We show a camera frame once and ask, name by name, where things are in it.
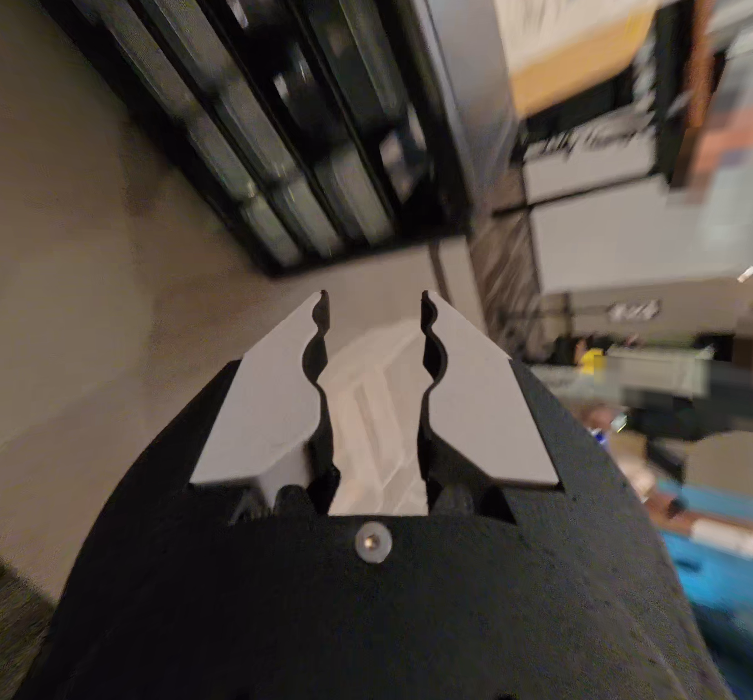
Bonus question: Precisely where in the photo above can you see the clear plastic drawer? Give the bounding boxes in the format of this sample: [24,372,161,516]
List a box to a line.
[325,324,430,515]

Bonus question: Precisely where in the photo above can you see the blue object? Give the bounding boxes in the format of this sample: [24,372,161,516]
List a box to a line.
[656,476,753,671]

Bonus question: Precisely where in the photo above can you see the rows of small clear drawers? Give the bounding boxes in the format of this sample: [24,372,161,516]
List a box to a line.
[35,0,430,268]

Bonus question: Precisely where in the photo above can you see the black drawer cabinet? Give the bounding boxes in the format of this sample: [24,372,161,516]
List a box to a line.
[12,0,478,278]

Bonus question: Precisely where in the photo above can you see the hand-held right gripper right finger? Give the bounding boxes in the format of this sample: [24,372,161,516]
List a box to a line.
[418,290,561,504]

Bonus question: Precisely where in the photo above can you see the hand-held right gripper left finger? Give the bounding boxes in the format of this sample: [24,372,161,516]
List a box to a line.
[189,290,342,515]

